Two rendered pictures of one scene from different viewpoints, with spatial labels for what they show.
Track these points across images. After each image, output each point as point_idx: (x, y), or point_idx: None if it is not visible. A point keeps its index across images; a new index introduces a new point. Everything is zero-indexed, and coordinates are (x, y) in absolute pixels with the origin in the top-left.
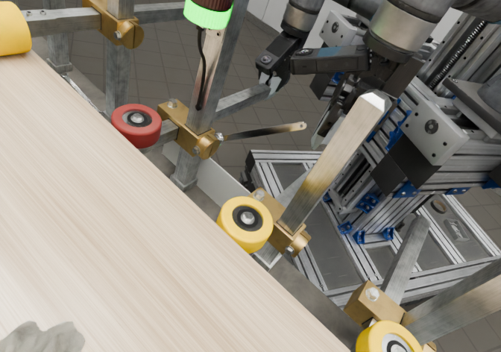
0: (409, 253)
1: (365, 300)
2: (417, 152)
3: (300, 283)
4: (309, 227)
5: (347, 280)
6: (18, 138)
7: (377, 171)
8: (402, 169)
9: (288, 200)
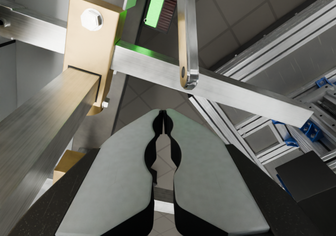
0: (159, 205)
1: (58, 176)
2: (333, 234)
3: (109, 98)
4: (276, 73)
5: (231, 113)
6: None
7: (312, 161)
8: (308, 200)
9: (134, 69)
